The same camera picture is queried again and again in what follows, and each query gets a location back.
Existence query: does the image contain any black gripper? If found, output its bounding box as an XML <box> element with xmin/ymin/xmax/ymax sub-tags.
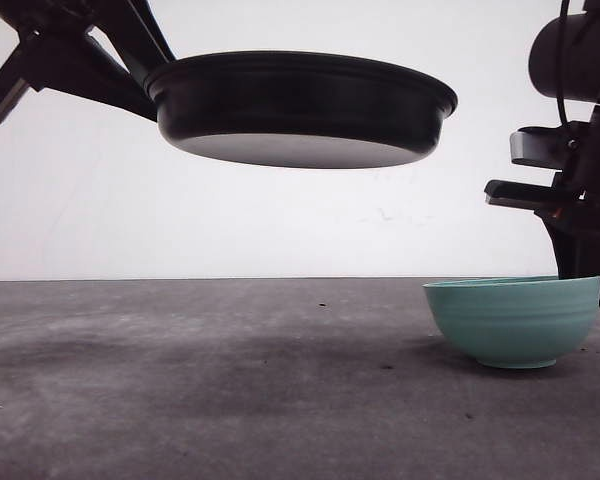
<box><xmin>484</xmin><ymin>105</ymin><xmax>600</xmax><ymax>304</ymax></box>
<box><xmin>0</xmin><ymin>0</ymin><xmax>176</xmax><ymax>123</ymax></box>

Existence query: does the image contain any teal ceramic bowl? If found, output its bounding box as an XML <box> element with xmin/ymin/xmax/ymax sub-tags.
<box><xmin>423</xmin><ymin>276</ymin><xmax>600</xmax><ymax>369</ymax></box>

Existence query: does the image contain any black frying pan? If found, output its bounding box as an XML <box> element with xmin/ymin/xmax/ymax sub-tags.
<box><xmin>139</xmin><ymin>50</ymin><xmax>458</xmax><ymax>169</ymax></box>

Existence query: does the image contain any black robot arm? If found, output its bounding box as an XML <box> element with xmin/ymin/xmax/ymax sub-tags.
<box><xmin>38</xmin><ymin>1</ymin><xmax>600</xmax><ymax>278</ymax></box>

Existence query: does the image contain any black cable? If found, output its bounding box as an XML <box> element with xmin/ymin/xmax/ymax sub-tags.
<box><xmin>554</xmin><ymin>0</ymin><xmax>579</xmax><ymax>146</ymax></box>

